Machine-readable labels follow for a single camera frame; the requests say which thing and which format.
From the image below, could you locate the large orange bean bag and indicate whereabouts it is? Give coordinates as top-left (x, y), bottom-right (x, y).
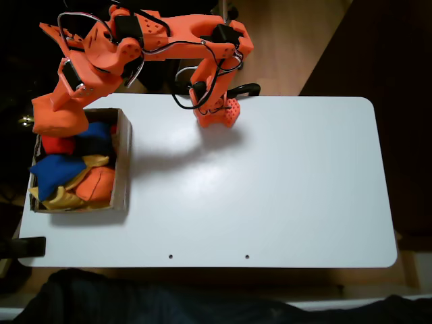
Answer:
top-left (32, 94), bottom-right (89, 138)

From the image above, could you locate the large red bean bag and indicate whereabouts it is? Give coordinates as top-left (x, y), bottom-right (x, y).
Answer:
top-left (40, 134), bottom-right (77, 156)

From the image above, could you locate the square blue bean bag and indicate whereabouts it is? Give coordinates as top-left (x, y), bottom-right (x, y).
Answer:
top-left (76, 121), bottom-right (113, 157)

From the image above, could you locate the yellow bean bag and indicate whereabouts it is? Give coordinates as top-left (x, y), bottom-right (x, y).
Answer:
top-left (63, 153), bottom-right (112, 192)
top-left (28, 185), bottom-right (112, 211)

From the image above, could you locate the pointed blue bean bag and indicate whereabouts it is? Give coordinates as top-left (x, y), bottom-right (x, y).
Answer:
top-left (29, 154), bottom-right (89, 200)

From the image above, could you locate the cardboard box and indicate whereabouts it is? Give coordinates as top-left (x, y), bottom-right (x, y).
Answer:
top-left (28, 107), bottom-right (133, 214)

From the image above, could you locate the orange bean bag black stitching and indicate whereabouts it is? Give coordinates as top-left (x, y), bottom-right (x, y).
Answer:
top-left (74, 165), bottom-right (116, 203)

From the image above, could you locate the black glossy clamp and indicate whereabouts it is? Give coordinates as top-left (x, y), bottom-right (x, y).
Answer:
top-left (173, 81), bottom-right (196, 99)

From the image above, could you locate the metal chair base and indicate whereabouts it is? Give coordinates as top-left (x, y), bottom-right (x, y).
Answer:
top-left (211, 0), bottom-right (244, 72)

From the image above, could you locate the black flat table clamp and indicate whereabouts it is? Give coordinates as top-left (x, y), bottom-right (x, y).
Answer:
top-left (0, 236), bottom-right (47, 259)

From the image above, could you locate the person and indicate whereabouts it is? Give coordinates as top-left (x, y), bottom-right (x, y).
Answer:
top-left (13, 268), bottom-right (432, 324)

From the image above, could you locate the orange camera mount with camera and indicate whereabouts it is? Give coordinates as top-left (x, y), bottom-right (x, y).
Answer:
top-left (38, 22), bottom-right (90, 53)

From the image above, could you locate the black camera cable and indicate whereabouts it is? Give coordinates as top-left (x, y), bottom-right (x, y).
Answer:
top-left (57, 5), bottom-right (244, 111)

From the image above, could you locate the white cable with plug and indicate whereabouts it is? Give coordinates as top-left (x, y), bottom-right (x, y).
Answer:
top-left (175, 65), bottom-right (199, 82)

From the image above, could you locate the black clamp handle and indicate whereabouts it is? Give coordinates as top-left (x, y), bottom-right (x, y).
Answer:
top-left (225, 83), bottom-right (261, 99)

